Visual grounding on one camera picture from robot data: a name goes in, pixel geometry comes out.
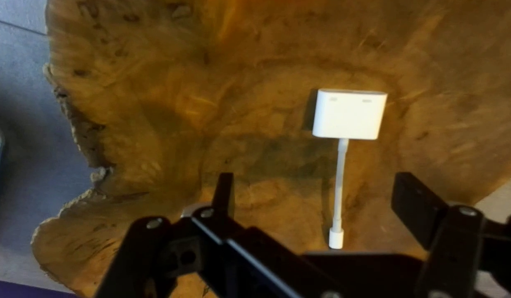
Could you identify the purple and white board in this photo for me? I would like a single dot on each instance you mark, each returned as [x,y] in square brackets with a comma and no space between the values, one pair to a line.
[23,288]

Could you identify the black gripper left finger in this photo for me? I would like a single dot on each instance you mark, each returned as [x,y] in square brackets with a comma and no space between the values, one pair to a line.
[155,258]

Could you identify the natural-edge wooden tray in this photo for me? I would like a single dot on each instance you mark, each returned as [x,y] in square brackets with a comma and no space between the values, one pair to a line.
[210,109]

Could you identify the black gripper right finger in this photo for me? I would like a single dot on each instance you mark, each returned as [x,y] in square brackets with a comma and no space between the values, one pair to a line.
[458,249]

